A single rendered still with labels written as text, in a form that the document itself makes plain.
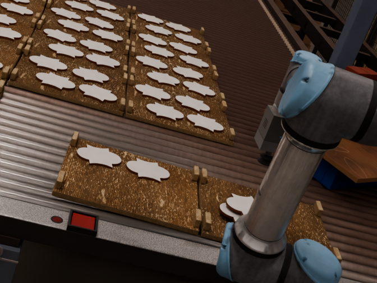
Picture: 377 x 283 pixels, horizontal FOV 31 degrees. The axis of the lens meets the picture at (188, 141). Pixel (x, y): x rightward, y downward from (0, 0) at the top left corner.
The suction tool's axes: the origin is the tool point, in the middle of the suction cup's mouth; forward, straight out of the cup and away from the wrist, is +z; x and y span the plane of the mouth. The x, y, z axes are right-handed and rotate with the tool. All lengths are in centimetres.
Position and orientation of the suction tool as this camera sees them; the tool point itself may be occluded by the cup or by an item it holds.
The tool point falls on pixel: (265, 161)
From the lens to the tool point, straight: 181.7
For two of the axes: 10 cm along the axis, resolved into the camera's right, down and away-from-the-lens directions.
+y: -9.4, -1.9, -2.8
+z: -3.0, 8.5, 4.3
